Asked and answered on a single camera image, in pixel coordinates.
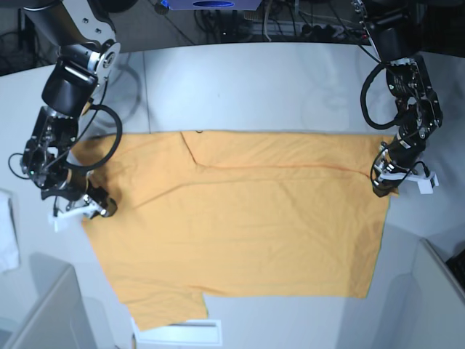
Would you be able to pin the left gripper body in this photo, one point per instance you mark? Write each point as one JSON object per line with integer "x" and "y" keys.
{"x": 402, "y": 153}

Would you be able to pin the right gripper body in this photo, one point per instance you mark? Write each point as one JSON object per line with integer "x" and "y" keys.
{"x": 56, "y": 178}

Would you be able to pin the orange yellow T-shirt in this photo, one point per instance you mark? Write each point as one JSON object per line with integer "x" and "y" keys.
{"x": 236, "y": 214}

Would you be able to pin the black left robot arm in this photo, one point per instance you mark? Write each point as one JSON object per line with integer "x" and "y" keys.
{"x": 395, "y": 35}

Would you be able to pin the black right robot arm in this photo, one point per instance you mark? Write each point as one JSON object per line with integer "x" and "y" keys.
{"x": 87, "y": 51}

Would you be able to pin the white cloth at left edge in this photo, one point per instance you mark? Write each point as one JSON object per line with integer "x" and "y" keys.
{"x": 10, "y": 256}

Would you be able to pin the black keyboard at right edge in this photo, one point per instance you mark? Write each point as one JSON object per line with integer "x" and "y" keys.
{"x": 456, "y": 265}

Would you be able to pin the grey bin left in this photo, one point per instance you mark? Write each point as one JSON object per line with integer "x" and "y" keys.
{"x": 58, "y": 319}

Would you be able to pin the white table slot plate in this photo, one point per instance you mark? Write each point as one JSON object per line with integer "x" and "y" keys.
{"x": 190, "y": 333}

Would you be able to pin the blue grey box at top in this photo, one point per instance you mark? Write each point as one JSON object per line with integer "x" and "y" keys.
{"x": 184, "y": 5}

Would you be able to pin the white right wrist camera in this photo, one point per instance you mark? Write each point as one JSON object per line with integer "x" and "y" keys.
{"x": 63, "y": 223}

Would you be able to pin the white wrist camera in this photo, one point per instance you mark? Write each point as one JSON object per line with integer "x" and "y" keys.
{"x": 63, "y": 223}
{"x": 427, "y": 184}

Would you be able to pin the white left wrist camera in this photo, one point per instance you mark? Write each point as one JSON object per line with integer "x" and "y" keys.
{"x": 427, "y": 184}

